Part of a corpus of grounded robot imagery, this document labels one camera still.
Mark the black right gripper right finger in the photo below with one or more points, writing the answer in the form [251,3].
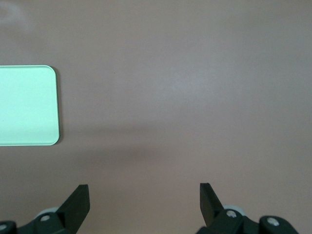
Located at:
[209,207]

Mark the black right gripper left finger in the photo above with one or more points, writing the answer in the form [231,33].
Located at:
[73,209]

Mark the light green rectangular tray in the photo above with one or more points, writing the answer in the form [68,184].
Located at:
[24,104]

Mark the brown table cover mat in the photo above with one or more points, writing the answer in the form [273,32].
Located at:
[170,97]

